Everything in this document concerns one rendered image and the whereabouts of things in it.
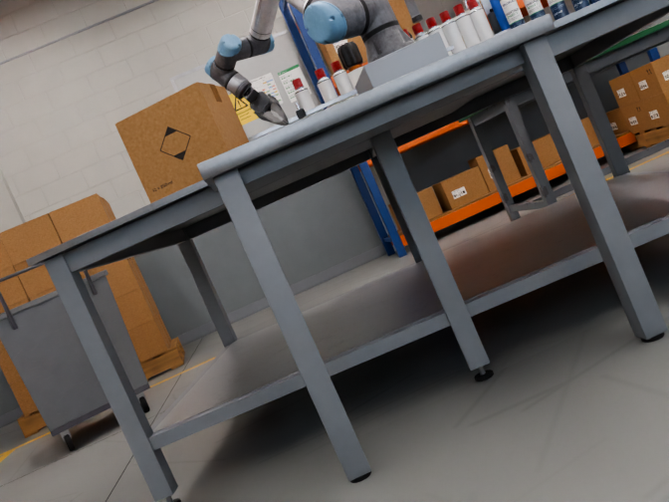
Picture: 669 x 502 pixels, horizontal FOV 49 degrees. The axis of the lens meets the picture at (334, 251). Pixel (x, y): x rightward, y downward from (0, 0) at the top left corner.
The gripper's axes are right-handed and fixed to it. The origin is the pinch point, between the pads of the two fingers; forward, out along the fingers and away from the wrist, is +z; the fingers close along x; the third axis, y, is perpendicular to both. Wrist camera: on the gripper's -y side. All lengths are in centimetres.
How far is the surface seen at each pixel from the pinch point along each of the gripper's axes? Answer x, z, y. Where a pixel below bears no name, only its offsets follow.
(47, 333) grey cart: 156, -59, 107
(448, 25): -61, 24, 3
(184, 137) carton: 24.0, -10.7, -40.3
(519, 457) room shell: 29, 108, -102
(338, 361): 46, 67, -47
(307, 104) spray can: -9.8, 1.9, 2.2
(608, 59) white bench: -133, 79, 137
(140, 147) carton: 35, -20, -38
